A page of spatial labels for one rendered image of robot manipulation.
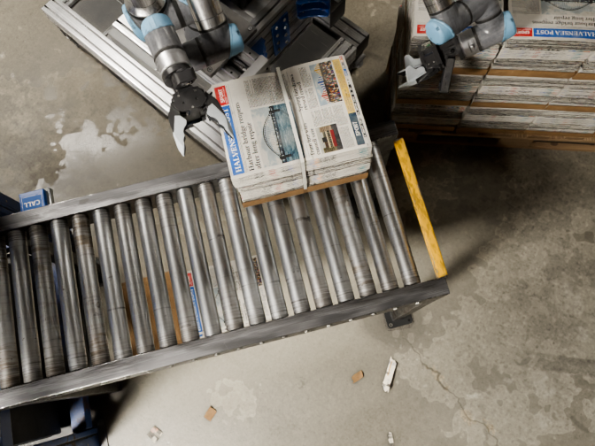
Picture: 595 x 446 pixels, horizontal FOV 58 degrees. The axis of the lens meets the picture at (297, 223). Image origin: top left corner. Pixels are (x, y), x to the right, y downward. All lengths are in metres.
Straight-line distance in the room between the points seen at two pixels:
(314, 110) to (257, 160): 0.21
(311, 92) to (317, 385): 1.29
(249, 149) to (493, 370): 1.48
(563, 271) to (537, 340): 0.32
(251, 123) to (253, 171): 0.14
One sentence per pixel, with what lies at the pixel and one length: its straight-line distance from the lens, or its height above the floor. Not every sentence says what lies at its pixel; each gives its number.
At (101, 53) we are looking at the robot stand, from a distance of 2.65.
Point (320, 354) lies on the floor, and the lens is 2.30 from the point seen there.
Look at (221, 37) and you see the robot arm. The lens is 1.40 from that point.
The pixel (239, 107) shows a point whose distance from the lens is 1.45.
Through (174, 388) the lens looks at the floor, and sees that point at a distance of 2.38.
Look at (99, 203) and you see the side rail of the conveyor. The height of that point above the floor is 0.80.
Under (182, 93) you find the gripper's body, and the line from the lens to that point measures 1.24.
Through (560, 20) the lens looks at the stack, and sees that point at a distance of 1.96.
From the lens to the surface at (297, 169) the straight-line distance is 1.40.
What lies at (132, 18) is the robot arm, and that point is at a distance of 1.66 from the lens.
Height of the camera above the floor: 2.30
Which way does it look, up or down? 75 degrees down
